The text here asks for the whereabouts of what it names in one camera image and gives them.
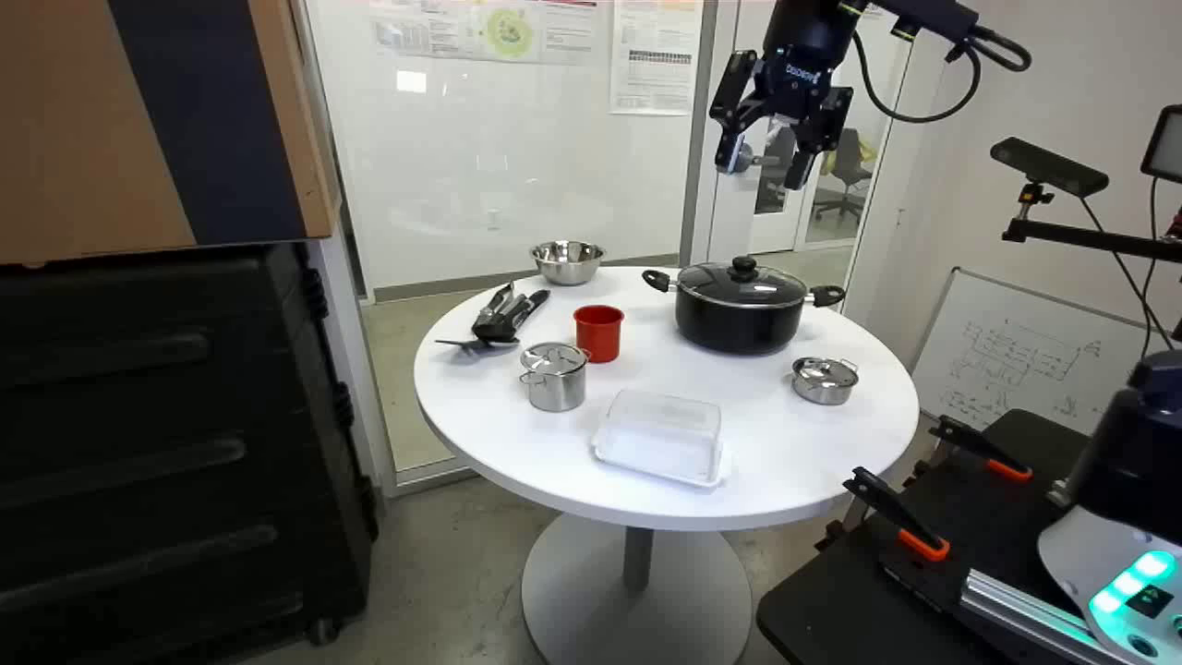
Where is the large steel bowl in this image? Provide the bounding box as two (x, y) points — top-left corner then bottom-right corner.
(527, 235), (611, 288)

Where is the black cooking pot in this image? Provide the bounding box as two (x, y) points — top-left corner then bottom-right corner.
(638, 267), (850, 361)

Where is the steel mug with lid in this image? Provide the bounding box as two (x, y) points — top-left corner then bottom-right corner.
(514, 341), (596, 418)

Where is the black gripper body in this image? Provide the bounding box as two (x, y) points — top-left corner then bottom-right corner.
(742, 43), (856, 129)

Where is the white table pedestal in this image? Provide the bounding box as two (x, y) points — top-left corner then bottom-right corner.
(516, 515), (756, 665)

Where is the thin black cable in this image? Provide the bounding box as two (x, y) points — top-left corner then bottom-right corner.
(1079, 186), (1182, 361)

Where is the brown cardboard box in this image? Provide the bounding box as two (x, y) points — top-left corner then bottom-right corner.
(0, 0), (344, 271)

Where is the black kitchen utensil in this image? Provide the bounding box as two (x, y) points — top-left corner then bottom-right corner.
(469, 276), (554, 347)
(432, 325), (526, 367)

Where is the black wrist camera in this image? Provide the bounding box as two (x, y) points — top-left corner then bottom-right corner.
(868, 0), (985, 43)

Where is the glass pot lid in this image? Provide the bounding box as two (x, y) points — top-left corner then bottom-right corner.
(677, 253), (812, 315)

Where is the black camera on boom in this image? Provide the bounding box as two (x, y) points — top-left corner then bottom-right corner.
(985, 134), (1112, 202)

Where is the small steel pot with lid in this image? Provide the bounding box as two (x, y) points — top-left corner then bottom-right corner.
(787, 355), (865, 409)

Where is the white whiteboard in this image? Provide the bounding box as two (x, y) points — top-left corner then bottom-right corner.
(908, 261), (1170, 445)

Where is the clear plastic bowl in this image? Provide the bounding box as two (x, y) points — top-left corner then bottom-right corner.
(589, 387), (727, 489)

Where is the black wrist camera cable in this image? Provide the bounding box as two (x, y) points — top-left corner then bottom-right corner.
(847, 20), (1035, 129)

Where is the red plastic cup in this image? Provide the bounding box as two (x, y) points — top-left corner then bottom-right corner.
(568, 304), (629, 367)

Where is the black breadboard table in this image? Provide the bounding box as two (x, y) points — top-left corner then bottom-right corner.
(755, 406), (1118, 665)

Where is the black orange bar clamp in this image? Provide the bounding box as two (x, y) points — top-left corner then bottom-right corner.
(926, 409), (1039, 489)
(838, 462), (956, 570)

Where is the poster with green circle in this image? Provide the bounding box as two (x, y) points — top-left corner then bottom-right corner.
(366, 0), (613, 68)

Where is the aluminium rail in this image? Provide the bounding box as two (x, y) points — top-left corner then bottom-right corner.
(956, 567), (1118, 665)

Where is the white printed paper sheet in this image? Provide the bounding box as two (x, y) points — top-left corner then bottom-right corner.
(611, 0), (707, 121)

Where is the black mounted camera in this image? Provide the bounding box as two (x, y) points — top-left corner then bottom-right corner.
(1138, 101), (1182, 190)

